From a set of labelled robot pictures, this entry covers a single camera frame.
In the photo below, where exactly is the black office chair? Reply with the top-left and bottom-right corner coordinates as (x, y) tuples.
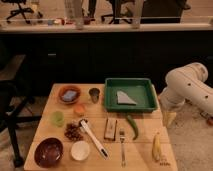
(0, 53), (43, 168)

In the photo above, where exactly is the blue sponge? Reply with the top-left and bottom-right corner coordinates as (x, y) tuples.
(62, 90), (77, 101)

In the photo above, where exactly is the dark metal cup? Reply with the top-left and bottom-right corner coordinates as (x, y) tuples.
(89, 88), (100, 103)

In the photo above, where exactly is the brown wooden block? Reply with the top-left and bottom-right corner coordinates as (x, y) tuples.
(104, 118), (117, 140)

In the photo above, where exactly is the green chili pepper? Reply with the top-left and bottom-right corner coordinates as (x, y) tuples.
(126, 115), (138, 140)

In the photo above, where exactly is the orange bowl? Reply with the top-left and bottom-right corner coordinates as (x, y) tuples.
(58, 85), (81, 104)

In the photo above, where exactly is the green tray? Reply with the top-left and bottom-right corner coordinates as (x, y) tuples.
(104, 78), (157, 113)

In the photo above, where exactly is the purple bowl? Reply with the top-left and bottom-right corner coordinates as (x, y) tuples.
(34, 138), (63, 168)

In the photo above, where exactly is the bunch of red grapes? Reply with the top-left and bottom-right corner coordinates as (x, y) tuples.
(64, 123), (83, 142)

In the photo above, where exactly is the grey wedge block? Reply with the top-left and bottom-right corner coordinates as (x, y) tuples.
(117, 91), (137, 105)

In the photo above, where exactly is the silver fork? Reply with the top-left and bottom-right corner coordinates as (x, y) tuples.
(119, 129), (126, 167)

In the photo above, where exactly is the green plastic cup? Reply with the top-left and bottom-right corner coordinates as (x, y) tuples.
(51, 111), (64, 127)

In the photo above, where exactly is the white handled kitchen tool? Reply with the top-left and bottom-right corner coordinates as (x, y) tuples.
(80, 119), (109, 159)

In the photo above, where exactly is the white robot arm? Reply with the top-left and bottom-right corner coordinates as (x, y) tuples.
(159, 62), (213, 127)

